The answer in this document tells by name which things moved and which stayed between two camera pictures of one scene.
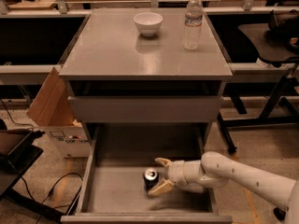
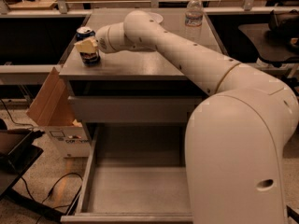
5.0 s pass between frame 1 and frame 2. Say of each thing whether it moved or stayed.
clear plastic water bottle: stayed
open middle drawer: stayed
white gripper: moved
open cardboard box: stayed
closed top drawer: stayed
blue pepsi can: moved
